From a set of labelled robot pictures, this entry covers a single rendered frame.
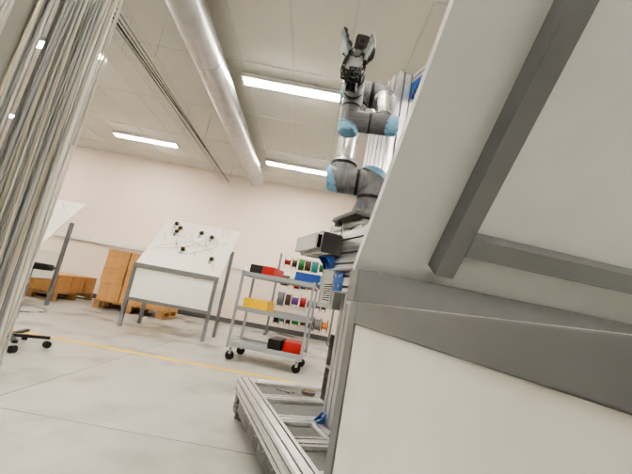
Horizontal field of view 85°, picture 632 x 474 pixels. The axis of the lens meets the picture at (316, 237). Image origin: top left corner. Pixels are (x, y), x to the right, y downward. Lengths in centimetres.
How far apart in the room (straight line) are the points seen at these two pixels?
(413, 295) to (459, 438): 40
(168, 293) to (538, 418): 503
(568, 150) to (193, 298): 473
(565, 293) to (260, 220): 744
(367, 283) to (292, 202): 746
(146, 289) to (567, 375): 519
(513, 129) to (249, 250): 750
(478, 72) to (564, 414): 50
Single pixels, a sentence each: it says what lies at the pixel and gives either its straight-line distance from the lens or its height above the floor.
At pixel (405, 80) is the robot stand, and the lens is 204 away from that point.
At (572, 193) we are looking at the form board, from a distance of 80.
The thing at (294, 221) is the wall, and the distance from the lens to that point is 799.
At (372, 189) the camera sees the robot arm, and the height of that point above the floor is 128.
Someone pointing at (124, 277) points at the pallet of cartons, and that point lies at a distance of 709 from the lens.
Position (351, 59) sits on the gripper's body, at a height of 155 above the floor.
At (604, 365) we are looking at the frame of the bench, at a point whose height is 78.
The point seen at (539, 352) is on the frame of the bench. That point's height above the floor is 78.
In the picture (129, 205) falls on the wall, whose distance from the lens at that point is 900.
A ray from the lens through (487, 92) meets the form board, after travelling 66.
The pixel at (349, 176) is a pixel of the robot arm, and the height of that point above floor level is 132.
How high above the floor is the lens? 79
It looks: 10 degrees up
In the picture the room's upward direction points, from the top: 11 degrees clockwise
